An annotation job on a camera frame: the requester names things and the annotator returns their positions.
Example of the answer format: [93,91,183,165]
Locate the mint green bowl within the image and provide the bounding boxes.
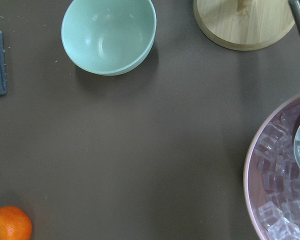
[61,0,157,76]

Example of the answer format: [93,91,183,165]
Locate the pink bowl of ice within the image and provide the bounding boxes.
[243,94,300,240]

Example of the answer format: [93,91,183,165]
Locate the wooden cup stand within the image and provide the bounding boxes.
[193,0,295,51]

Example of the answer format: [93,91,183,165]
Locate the orange mandarin fruit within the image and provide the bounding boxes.
[0,205,33,240]

